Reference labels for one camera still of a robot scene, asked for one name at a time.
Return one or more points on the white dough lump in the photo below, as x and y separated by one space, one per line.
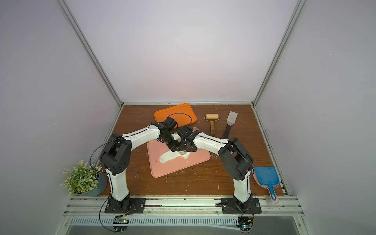
168 156

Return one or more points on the black handled metal spatula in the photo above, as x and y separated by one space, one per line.
231 119

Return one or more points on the small green potted plant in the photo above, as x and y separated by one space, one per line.
84 179

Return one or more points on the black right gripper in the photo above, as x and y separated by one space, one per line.
187 147

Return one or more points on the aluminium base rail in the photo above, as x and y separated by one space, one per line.
174 210

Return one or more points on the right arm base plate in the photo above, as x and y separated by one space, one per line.
241 205

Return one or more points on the blue dustpan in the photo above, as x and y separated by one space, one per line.
267 178

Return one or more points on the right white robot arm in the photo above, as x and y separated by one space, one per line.
235 158

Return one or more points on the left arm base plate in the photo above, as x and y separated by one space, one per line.
127 206

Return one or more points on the pink silicone mat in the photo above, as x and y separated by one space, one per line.
158 169

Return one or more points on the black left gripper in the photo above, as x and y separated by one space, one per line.
175 147

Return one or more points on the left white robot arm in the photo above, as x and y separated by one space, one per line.
117 153

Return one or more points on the wooden rolling pin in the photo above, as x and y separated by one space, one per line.
212 118

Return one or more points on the orange plastic tray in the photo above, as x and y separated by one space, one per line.
183 114

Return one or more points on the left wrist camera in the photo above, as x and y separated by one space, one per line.
176 136

